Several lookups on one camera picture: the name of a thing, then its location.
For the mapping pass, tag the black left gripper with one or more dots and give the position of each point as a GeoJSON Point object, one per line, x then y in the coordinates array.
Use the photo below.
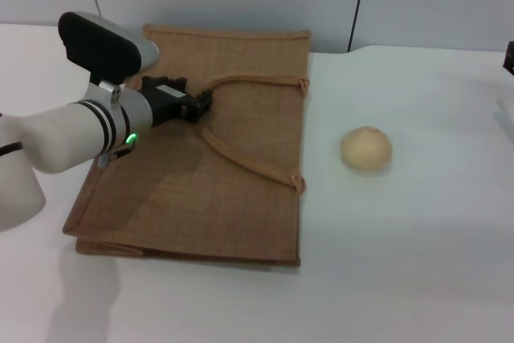
{"type": "Point", "coordinates": [168, 104]}

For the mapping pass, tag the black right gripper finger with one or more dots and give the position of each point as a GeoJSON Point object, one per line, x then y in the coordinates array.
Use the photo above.
{"type": "Point", "coordinates": [510, 58]}

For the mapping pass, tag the brown woven handbag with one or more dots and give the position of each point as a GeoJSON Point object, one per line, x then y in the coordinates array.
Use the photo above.
{"type": "Point", "coordinates": [192, 190]}

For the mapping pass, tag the round egg yolk pastry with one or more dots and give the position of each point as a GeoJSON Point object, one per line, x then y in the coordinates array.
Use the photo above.
{"type": "Point", "coordinates": [366, 149]}

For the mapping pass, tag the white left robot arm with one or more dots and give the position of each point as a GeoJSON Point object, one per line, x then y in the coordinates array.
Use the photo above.
{"type": "Point", "coordinates": [60, 138]}

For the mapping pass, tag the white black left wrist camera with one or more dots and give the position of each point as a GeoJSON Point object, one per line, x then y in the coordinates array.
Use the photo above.
{"type": "Point", "coordinates": [100, 46]}

